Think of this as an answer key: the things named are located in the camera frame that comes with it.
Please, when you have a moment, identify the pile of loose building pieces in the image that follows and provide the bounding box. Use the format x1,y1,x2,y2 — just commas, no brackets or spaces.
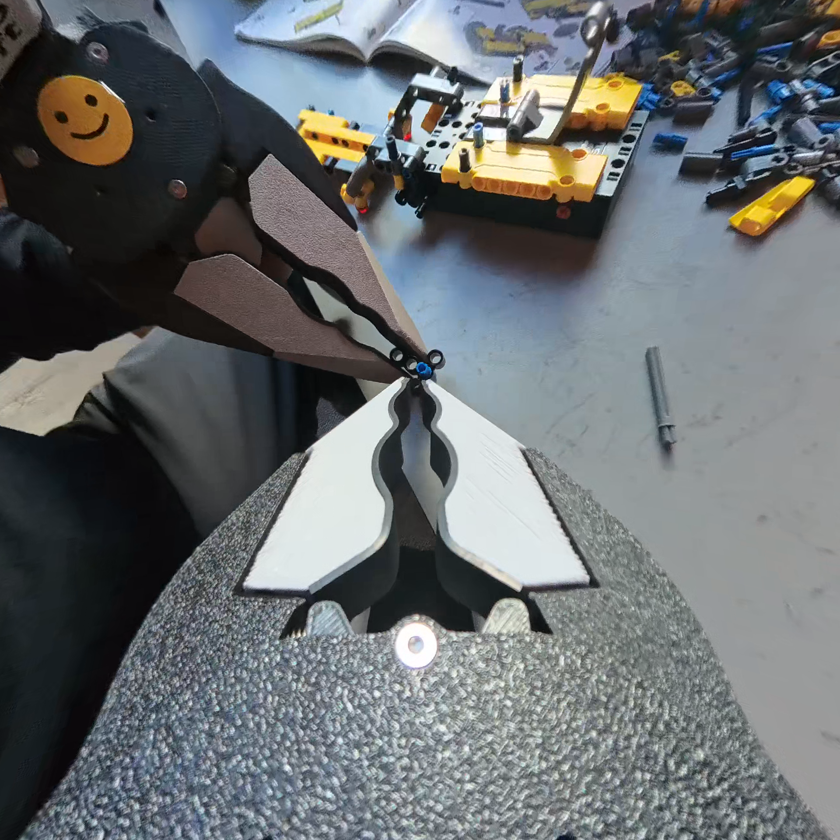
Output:
617,0,840,237

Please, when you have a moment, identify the open instruction booklet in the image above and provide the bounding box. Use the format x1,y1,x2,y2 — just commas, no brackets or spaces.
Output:
235,0,631,86

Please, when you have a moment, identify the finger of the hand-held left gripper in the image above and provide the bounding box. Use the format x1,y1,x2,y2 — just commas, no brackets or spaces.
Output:
172,253,404,384
197,61,431,361

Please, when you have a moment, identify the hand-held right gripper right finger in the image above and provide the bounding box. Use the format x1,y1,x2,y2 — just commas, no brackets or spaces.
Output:
422,379,593,595

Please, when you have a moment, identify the person's black jacket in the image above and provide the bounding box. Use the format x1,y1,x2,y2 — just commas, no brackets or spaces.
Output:
0,420,204,834

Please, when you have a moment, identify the black axle rod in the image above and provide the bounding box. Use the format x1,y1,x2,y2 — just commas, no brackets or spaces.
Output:
644,346,678,450

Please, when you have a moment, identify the black connector piece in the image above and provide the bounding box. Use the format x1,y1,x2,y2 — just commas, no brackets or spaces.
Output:
388,348,447,395

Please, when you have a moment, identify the grey desk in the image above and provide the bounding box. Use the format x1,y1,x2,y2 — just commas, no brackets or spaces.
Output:
157,0,840,821

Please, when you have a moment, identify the person's left forearm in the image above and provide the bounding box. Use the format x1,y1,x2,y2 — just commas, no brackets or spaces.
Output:
0,203,178,368

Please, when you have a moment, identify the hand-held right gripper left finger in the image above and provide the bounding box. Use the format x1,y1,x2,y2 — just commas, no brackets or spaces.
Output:
239,379,409,598

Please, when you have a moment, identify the yellow grey brick vehicle model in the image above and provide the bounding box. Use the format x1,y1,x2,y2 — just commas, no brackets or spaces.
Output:
297,0,651,238

